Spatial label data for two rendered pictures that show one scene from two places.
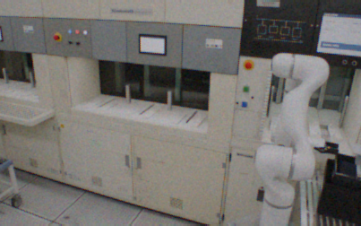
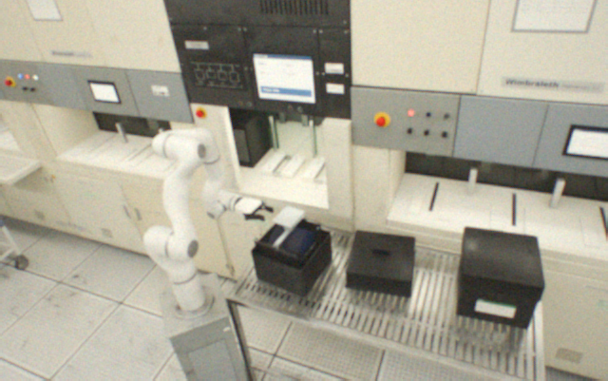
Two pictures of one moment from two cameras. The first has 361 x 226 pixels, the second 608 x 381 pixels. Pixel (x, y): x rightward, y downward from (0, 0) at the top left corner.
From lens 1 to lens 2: 1.28 m
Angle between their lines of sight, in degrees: 14
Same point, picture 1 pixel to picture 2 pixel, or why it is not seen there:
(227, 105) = not seen: hidden behind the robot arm
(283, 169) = (161, 252)
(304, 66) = (173, 151)
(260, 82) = (218, 130)
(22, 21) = not seen: outside the picture
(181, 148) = not seen: hidden behind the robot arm
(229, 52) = (178, 100)
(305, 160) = (175, 244)
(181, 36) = (127, 83)
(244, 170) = (234, 221)
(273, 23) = (209, 67)
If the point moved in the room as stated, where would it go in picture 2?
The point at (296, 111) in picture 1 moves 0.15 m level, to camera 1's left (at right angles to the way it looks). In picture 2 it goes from (168, 197) to (132, 198)
